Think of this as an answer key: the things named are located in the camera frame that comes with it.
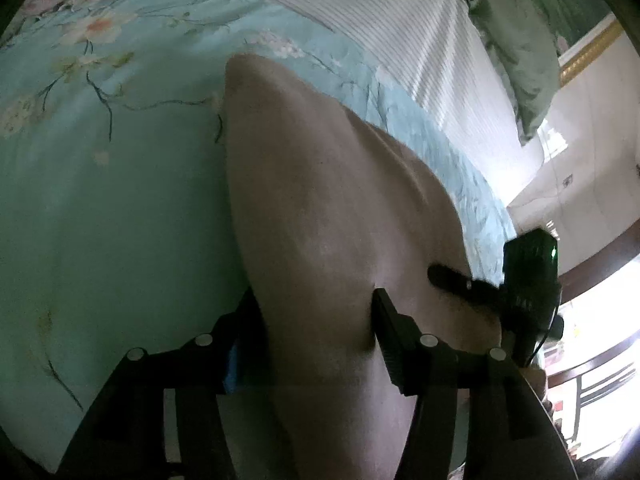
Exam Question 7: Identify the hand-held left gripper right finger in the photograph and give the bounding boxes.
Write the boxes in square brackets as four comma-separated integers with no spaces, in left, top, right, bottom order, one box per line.
[372,287,576,480]

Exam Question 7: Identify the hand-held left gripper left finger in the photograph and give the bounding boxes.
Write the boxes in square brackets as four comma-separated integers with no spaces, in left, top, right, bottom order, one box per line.
[50,287,273,480]

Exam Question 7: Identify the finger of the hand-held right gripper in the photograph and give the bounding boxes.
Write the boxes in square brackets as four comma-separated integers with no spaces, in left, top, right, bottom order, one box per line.
[428,262,508,321]

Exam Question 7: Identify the grey t-shirt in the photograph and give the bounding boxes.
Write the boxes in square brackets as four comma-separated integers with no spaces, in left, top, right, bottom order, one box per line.
[222,52,503,480]

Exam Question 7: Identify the black metal railing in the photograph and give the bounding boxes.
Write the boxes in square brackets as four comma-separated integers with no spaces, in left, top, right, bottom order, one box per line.
[545,330,640,461]

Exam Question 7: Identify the light blue floral blanket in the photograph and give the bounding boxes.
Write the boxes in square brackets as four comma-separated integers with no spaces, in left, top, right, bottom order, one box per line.
[0,0,518,476]

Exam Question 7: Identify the green pillow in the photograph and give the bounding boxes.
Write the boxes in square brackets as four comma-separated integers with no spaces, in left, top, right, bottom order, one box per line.
[440,0,621,146]

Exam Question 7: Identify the white striped pillow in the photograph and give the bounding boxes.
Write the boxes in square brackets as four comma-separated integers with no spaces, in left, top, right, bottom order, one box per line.
[192,0,546,206]

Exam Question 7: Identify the dark wooden rail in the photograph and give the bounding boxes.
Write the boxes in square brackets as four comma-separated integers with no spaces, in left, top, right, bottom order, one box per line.
[555,240,640,306]

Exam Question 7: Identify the gold picture frame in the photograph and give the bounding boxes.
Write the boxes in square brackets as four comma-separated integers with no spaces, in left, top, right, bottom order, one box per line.
[557,12,626,83]

